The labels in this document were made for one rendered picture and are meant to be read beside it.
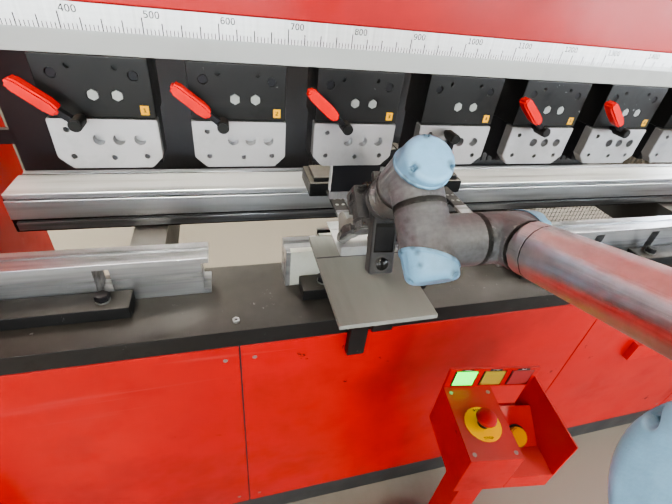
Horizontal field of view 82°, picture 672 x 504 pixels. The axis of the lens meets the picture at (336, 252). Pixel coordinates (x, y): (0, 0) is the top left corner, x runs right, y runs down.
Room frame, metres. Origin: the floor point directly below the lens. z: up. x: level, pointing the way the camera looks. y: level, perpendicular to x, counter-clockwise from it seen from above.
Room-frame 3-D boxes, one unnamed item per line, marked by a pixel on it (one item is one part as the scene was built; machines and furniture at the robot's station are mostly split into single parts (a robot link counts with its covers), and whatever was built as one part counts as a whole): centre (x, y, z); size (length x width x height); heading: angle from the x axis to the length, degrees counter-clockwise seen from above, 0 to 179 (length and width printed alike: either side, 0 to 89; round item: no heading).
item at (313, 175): (0.90, 0.02, 1.01); 0.26 x 0.12 x 0.05; 18
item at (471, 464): (0.46, -0.37, 0.75); 0.20 x 0.16 x 0.18; 100
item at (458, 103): (0.79, -0.18, 1.26); 0.15 x 0.09 x 0.17; 108
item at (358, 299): (0.60, -0.06, 1.00); 0.26 x 0.18 x 0.01; 18
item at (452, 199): (1.00, -0.28, 1.01); 0.26 x 0.12 x 0.05; 18
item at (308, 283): (0.70, -0.07, 0.89); 0.30 x 0.05 x 0.03; 108
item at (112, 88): (0.60, 0.38, 1.26); 0.15 x 0.09 x 0.17; 108
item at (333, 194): (0.74, -0.02, 1.13); 0.10 x 0.02 x 0.10; 108
